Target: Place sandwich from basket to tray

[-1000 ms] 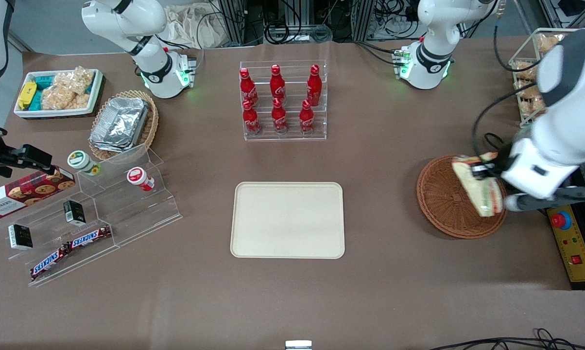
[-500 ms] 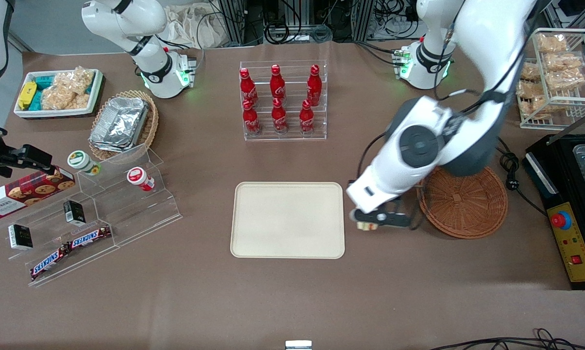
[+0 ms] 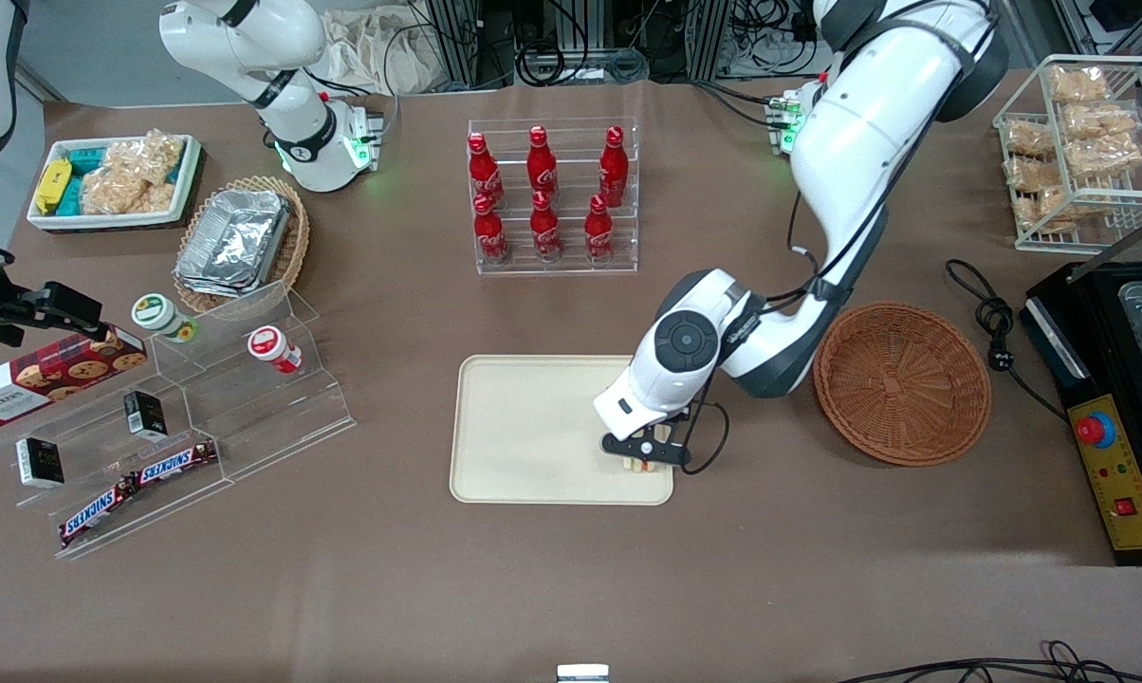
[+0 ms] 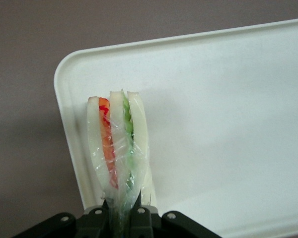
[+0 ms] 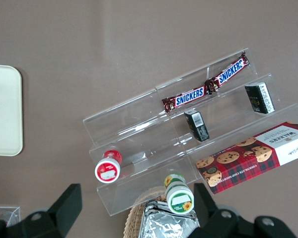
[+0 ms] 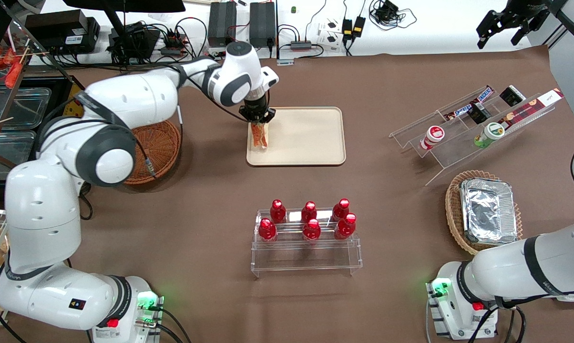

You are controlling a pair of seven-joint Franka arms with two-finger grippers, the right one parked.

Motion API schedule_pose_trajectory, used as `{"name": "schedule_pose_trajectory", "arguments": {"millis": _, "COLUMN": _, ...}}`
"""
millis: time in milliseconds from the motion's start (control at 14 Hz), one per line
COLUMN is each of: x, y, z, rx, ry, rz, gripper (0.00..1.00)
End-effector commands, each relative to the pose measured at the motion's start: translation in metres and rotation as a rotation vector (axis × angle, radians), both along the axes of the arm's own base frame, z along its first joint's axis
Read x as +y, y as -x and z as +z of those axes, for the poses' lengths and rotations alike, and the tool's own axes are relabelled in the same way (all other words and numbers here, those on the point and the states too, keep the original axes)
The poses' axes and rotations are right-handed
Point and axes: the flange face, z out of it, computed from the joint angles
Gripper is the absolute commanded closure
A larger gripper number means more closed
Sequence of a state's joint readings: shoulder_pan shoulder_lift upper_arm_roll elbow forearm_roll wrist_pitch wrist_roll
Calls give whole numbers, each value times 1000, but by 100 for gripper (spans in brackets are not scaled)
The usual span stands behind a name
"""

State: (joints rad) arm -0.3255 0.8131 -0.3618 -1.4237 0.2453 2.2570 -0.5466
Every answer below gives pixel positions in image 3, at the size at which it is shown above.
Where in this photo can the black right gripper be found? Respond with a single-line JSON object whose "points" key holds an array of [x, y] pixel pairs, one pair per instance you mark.
{"points": [[9, 314]]}

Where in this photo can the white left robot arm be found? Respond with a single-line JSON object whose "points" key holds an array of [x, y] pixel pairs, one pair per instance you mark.
{"points": [[865, 152]]}

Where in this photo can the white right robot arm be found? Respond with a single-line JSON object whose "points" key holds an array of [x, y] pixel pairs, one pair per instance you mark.
{"points": [[286, 95]]}

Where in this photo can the cream plastic serving tray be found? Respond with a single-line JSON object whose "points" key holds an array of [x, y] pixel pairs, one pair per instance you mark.
{"points": [[533, 427]]}

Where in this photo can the wicker basket with foil containers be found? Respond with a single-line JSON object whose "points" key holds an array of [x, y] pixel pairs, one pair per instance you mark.
{"points": [[291, 247]]}

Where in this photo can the empty brown wicker basket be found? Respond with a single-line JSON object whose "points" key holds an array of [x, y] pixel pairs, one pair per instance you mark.
{"points": [[903, 384]]}

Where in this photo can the Walkers tartan cookie box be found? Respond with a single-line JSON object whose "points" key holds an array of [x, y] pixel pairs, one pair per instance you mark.
{"points": [[49, 375]]}

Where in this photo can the green lidded sunflower cup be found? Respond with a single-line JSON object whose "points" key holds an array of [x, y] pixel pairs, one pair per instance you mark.
{"points": [[156, 313]]}

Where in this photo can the teal snack pack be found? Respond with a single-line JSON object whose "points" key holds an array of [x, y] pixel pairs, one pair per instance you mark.
{"points": [[85, 159], [71, 197]]}

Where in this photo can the clear bag of rice crackers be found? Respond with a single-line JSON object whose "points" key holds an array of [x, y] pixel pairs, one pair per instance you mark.
{"points": [[149, 156], [120, 194]]}

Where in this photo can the yellow snack pack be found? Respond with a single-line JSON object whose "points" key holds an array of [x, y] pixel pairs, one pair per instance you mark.
{"points": [[52, 185]]}

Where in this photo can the small black carton box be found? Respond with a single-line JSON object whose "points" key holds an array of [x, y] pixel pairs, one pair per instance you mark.
{"points": [[40, 463], [144, 415]]}

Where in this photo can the silver foil food container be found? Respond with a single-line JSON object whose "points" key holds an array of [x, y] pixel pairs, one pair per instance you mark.
{"points": [[239, 232], [215, 286]]}

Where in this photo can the white rectangular snack bin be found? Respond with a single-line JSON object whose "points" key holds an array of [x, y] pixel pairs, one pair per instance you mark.
{"points": [[187, 180]]}

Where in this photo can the Snickers chocolate bar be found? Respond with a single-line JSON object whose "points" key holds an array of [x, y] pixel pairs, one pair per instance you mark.
{"points": [[177, 462], [97, 514]]}

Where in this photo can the clear acrylic bottle rack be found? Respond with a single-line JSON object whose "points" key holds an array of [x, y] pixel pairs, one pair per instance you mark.
{"points": [[571, 270]]}

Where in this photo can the red lidded yogurt cup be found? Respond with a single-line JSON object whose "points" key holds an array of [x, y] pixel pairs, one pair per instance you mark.
{"points": [[269, 346]]}

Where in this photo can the clear acrylic stepped shelf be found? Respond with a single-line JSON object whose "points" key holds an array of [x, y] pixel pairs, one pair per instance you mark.
{"points": [[248, 417]]}

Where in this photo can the red Coca-Cola bottle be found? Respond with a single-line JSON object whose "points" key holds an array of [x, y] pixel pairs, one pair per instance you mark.
{"points": [[542, 166], [490, 235], [484, 171], [614, 171], [545, 230], [599, 232]]}

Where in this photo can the small white edge object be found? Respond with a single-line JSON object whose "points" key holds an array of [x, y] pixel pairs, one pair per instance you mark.
{"points": [[582, 673]]}

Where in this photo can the beige cloth bag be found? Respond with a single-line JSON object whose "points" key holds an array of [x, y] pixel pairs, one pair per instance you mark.
{"points": [[372, 47]]}

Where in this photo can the black appliance with yellow panel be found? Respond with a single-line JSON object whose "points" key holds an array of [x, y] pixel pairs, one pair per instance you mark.
{"points": [[1083, 351]]}

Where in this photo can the red emergency stop button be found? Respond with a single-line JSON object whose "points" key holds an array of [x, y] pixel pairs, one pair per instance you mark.
{"points": [[1095, 430]]}

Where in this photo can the bagged fried snack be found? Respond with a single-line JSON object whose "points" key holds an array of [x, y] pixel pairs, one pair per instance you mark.
{"points": [[1031, 174], [1045, 211], [1029, 139], [1107, 156], [1102, 121], [1078, 83]]}

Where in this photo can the aluminium frame post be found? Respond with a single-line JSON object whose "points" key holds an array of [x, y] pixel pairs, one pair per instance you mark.
{"points": [[457, 43], [709, 38]]}

